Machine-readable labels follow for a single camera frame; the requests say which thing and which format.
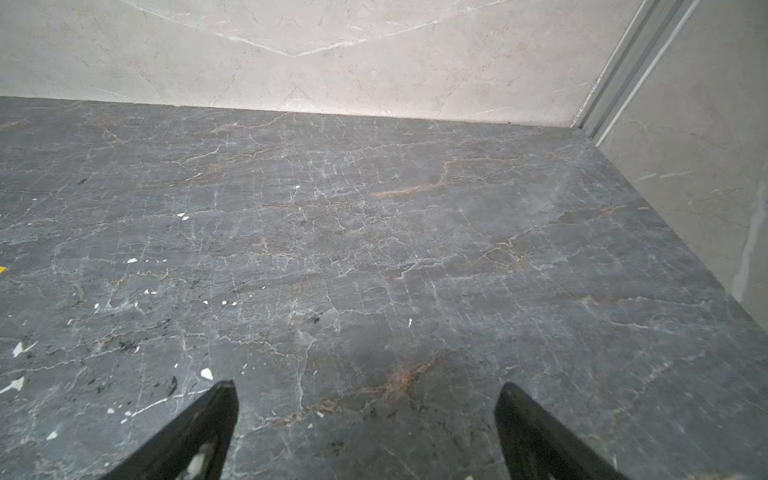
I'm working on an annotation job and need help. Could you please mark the aluminium corner frame post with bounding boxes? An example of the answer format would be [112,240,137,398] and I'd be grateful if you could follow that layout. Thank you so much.
[572,0,699,144]

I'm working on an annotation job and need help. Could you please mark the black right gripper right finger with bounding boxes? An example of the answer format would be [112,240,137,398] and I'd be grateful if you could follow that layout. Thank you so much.
[495,382,627,480]

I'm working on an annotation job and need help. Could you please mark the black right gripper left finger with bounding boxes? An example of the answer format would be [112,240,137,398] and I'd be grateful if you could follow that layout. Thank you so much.
[104,380,239,479]

